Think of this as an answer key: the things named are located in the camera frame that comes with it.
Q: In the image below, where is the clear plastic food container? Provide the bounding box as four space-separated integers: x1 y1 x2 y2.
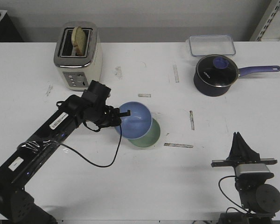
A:
187 35 236 57

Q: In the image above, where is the slice of toast bread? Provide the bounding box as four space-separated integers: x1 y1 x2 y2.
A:
71 27 87 56

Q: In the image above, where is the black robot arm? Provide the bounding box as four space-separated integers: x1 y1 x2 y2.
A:
211 132 280 224
0 81 131 224

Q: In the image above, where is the cream and silver toaster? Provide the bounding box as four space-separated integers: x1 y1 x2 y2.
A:
54 21 103 91

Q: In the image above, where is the blue bowl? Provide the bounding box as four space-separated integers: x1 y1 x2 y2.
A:
115 101 152 140

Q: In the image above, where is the green bowl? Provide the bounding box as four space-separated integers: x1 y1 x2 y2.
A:
128 119 161 148

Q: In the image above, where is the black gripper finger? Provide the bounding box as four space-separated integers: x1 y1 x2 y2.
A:
119 110 131 117
226 132 238 160
237 132 259 161

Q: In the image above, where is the white slotted shelf upright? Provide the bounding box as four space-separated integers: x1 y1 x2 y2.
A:
249 0 280 42

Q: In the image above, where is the dark blue saucepan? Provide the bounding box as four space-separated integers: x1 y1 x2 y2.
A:
193 54 280 97

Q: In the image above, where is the glass pot lid blue knob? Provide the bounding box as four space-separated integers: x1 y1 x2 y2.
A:
196 54 238 87

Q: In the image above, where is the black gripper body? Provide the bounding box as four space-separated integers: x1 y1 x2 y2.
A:
93 105 121 128
211 158 278 172

